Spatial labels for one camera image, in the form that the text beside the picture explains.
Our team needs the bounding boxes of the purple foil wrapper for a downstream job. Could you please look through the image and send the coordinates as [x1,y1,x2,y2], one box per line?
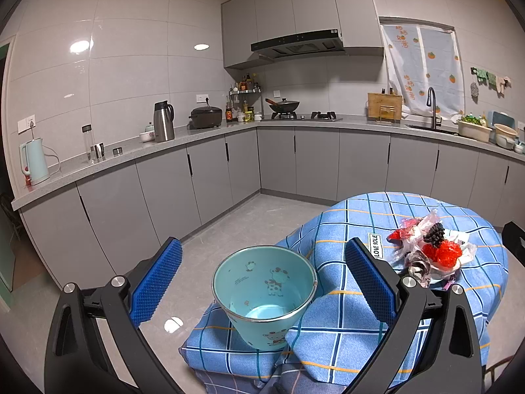
[404,250,431,288]

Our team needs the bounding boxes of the clear plastic bag red print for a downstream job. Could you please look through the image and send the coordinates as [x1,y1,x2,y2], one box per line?
[387,210,477,280]

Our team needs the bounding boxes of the red foam net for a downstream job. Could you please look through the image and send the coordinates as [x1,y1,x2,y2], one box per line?
[422,240,463,270]

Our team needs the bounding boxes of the dark kitchen faucet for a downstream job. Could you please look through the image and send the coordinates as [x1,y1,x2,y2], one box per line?
[426,86,441,131]

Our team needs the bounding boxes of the blue plaid tablecloth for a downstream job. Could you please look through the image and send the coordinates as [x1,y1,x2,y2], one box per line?
[180,191,509,393]

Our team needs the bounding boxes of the grey lower cabinets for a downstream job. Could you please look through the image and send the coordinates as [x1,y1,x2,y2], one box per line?
[14,125,524,288]

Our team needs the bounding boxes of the grey cabinets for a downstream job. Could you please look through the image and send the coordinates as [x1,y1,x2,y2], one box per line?
[221,0,384,69]
[14,125,524,288]

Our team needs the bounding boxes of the teal metal bucket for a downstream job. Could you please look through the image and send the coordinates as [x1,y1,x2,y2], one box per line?
[211,246,319,351]

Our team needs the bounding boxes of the mint electric kettle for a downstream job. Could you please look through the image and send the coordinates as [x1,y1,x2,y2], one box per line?
[20,138,50,185]

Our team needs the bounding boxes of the clear glass bottle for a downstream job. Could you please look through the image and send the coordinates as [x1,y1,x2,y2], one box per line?
[82,124,95,163]

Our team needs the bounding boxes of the white vegetable basin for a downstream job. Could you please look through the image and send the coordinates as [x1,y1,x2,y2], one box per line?
[457,116,491,143]

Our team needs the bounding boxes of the cream lidded pot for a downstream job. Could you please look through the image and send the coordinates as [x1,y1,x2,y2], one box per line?
[494,124,518,149]

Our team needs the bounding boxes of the steel thermos jug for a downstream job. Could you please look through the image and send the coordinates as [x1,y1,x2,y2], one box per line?
[153,100,175,142]

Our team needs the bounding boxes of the wooden knife block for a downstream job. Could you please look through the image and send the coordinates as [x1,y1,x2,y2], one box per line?
[367,93,403,123]

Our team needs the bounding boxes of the black rice cooker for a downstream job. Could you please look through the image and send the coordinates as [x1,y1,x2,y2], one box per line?
[188,106,222,129]

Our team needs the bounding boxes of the gas stove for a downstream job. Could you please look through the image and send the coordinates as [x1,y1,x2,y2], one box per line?
[264,111,342,122]

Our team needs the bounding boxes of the hanging green cloths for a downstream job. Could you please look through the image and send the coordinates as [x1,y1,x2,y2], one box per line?
[470,67,512,100]

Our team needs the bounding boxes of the spice rack with bottles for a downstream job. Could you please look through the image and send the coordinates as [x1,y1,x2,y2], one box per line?
[225,72,264,124]

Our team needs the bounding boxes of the black wok on stove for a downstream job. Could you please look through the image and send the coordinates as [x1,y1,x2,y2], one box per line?
[265,98,300,113]

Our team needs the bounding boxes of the orange print curtain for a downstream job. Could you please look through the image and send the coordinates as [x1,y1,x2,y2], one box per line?
[381,22,465,120]

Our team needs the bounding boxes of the black range hood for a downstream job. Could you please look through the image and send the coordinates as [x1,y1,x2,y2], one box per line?
[251,30,345,60]

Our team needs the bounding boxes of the grey upper cabinets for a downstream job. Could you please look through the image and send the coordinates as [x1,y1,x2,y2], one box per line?
[221,0,384,69]

